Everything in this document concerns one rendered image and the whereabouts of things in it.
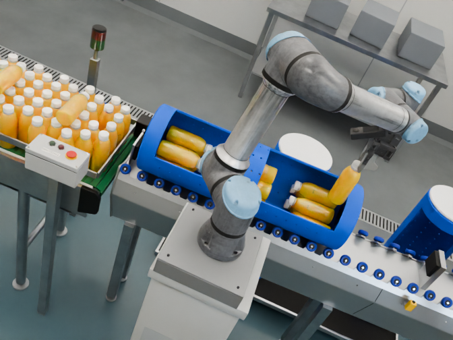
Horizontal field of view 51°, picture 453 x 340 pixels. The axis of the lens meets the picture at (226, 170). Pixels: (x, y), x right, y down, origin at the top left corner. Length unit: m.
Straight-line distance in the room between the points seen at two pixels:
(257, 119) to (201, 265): 0.46
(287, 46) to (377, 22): 2.99
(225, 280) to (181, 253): 0.15
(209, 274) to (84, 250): 1.58
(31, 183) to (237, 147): 1.02
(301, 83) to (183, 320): 0.85
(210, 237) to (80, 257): 1.53
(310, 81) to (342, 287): 1.13
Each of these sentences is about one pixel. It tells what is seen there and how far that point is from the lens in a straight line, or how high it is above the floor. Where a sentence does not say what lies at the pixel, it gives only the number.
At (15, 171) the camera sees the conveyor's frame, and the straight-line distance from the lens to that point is 2.11.
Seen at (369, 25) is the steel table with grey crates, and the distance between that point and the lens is 4.25.
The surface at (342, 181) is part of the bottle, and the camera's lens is 1.80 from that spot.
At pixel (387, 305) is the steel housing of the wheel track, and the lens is 2.18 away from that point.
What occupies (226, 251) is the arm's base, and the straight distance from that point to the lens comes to 1.43.
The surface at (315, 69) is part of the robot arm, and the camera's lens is 1.20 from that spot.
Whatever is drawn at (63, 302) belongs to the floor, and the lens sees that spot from 2.71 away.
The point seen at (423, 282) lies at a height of 0.95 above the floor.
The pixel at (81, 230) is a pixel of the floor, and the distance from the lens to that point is 2.99.
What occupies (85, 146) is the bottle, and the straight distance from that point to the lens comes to 1.94.
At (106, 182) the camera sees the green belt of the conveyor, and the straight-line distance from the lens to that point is 2.02.
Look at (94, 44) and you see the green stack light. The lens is 2.29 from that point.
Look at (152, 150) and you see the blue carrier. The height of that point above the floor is 1.14.
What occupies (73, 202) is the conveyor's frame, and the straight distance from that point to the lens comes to 2.06.
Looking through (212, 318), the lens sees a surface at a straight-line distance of 1.55.
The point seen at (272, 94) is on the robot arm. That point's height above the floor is 1.69.
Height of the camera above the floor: 2.32
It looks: 39 degrees down
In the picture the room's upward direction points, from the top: 23 degrees clockwise
